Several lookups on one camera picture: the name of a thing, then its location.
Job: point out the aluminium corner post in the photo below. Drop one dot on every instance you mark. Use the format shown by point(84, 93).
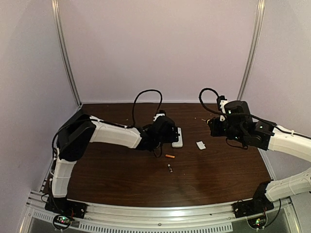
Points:
point(259, 17)
point(64, 52)

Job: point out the white remote control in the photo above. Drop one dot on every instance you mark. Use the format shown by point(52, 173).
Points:
point(179, 142)

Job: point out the aluminium front rail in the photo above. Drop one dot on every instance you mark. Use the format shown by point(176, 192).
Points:
point(216, 218)

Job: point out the left aluminium corner post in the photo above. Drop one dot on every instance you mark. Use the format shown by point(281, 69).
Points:
point(64, 52)

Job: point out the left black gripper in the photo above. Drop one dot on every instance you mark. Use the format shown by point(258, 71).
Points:
point(174, 133)

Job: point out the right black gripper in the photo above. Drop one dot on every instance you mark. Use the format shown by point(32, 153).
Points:
point(214, 126)

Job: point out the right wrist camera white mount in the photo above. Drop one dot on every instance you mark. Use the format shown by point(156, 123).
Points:
point(221, 102)

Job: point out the circuit board with leds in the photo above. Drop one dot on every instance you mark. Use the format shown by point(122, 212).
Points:
point(61, 222)
point(257, 222)

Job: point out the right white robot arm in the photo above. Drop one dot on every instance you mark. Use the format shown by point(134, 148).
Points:
point(235, 122)

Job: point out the right circuit board with leds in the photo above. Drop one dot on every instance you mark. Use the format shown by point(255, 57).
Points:
point(257, 222)

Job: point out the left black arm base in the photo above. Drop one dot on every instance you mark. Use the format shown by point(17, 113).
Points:
point(66, 207)

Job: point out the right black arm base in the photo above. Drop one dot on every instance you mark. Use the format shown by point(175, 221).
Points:
point(258, 204)

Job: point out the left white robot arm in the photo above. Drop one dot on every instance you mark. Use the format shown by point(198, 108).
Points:
point(71, 140)

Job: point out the white battery cover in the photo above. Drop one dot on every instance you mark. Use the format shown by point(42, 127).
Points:
point(200, 145)

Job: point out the left circuit board with leds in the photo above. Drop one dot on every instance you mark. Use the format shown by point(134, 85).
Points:
point(61, 222)

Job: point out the right aluminium corner post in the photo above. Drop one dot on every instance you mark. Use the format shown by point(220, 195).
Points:
point(259, 17)

